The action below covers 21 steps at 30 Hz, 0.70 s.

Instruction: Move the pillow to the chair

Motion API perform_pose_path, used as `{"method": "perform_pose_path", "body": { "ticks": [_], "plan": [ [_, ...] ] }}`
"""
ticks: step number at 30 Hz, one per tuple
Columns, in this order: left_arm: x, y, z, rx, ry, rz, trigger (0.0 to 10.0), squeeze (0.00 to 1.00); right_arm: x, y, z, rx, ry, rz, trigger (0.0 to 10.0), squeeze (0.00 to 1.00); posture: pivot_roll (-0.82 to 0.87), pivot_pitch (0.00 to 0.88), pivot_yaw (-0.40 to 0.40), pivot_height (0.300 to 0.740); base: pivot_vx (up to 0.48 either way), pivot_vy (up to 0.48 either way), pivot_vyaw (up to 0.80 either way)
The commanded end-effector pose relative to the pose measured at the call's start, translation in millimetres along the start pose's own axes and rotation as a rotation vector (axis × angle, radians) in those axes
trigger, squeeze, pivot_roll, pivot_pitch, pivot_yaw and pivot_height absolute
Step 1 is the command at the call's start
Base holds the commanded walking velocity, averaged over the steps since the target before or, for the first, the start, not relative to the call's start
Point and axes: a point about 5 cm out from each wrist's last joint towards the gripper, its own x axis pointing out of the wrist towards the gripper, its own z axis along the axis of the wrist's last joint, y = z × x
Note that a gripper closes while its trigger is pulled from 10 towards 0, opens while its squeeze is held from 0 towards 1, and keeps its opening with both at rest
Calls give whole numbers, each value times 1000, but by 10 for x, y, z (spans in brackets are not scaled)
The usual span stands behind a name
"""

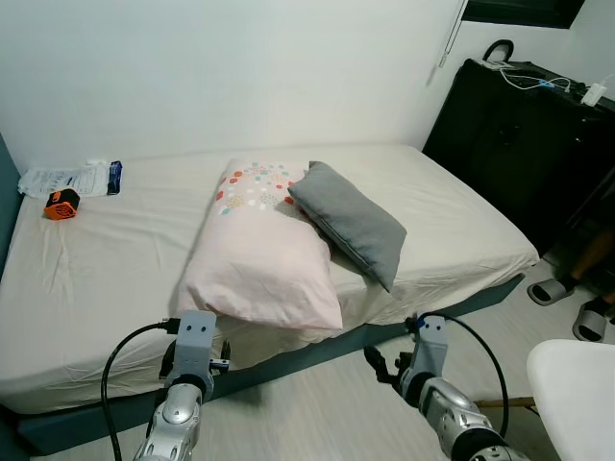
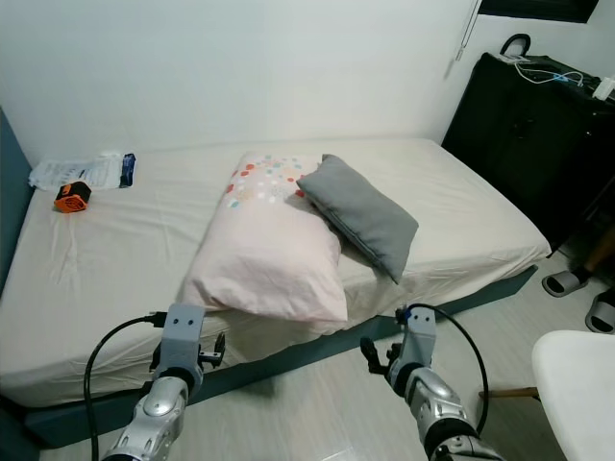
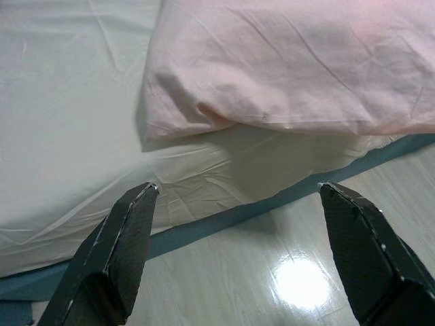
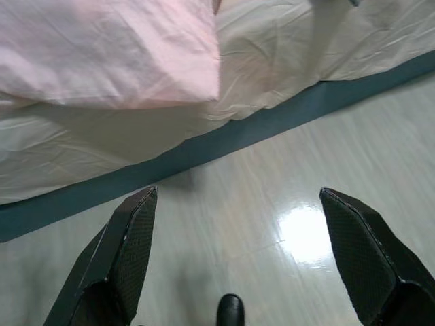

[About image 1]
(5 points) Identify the grey pillow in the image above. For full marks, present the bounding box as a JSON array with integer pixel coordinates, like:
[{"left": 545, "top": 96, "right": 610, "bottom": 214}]
[{"left": 287, "top": 161, "right": 408, "bottom": 293}]

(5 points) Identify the wooden chair leg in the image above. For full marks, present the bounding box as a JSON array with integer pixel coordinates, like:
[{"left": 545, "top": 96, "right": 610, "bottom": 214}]
[{"left": 478, "top": 395, "right": 537, "bottom": 410}]

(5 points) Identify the pink patterned pillow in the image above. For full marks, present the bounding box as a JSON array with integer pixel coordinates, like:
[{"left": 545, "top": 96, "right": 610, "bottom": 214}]
[{"left": 178, "top": 158, "right": 345, "bottom": 331}]

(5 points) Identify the cream sheeted bed mattress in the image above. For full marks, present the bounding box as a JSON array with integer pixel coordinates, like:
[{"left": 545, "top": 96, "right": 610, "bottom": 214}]
[{"left": 0, "top": 144, "right": 541, "bottom": 415}]

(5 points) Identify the orange black device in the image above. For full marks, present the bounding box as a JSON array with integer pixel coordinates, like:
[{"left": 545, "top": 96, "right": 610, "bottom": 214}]
[{"left": 43, "top": 189, "right": 82, "bottom": 222}]

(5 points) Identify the white blue plastic package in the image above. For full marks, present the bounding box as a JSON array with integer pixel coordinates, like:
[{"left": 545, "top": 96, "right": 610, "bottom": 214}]
[{"left": 17, "top": 159, "right": 124, "bottom": 200}]

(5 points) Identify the person's bare leg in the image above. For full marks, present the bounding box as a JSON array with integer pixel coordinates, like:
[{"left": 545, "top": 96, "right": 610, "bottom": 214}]
[{"left": 565, "top": 229, "right": 615, "bottom": 291}]

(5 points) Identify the teal headboard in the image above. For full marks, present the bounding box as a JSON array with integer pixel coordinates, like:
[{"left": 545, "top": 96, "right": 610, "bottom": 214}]
[{"left": 0, "top": 133, "right": 21, "bottom": 281}]

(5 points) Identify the black cabinet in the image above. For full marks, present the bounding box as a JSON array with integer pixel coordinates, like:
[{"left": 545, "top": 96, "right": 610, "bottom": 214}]
[{"left": 423, "top": 58, "right": 615, "bottom": 256}]

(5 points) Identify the white blind wand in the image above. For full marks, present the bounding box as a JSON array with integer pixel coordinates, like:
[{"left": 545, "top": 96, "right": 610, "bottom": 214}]
[{"left": 439, "top": 0, "right": 472, "bottom": 69}]

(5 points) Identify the white charger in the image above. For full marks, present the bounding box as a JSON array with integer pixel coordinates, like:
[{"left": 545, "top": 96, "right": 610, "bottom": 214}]
[{"left": 581, "top": 83, "right": 609, "bottom": 106}]

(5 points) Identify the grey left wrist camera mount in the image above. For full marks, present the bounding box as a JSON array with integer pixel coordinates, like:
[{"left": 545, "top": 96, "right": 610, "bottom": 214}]
[{"left": 175, "top": 310, "right": 219, "bottom": 380}]

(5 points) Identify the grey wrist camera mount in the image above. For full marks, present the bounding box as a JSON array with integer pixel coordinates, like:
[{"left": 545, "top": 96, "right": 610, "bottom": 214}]
[
  {"left": 175, "top": 310, "right": 219, "bottom": 380},
  {"left": 414, "top": 315, "right": 449, "bottom": 373}
]

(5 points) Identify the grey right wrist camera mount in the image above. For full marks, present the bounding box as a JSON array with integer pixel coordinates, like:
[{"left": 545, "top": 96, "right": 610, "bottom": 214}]
[{"left": 414, "top": 315, "right": 449, "bottom": 373}]

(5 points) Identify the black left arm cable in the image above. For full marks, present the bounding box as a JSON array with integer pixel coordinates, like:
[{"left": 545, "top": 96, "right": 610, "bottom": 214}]
[{"left": 100, "top": 319, "right": 184, "bottom": 461}]

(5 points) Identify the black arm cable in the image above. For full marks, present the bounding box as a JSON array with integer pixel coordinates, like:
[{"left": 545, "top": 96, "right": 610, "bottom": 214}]
[
  {"left": 407, "top": 312, "right": 511, "bottom": 439},
  {"left": 100, "top": 319, "right": 184, "bottom": 461}
]

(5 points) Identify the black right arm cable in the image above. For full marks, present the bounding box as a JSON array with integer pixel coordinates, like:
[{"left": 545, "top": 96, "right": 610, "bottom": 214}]
[{"left": 407, "top": 312, "right": 511, "bottom": 439}]

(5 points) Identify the white charger cable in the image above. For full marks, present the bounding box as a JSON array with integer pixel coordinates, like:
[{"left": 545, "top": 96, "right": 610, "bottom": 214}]
[{"left": 498, "top": 63, "right": 615, "bottom": 97}]

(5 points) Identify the black curved handle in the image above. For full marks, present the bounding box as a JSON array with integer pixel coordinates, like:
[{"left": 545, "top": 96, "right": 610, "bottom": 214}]
[{"left": 482, "top": 39, "right": 516, "bottom": 64}]

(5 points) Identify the dark window frame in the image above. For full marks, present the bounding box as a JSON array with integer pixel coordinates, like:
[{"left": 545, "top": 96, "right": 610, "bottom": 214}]
[{"left": 461, "top": 0, "right": 586, "bottom": 29}]

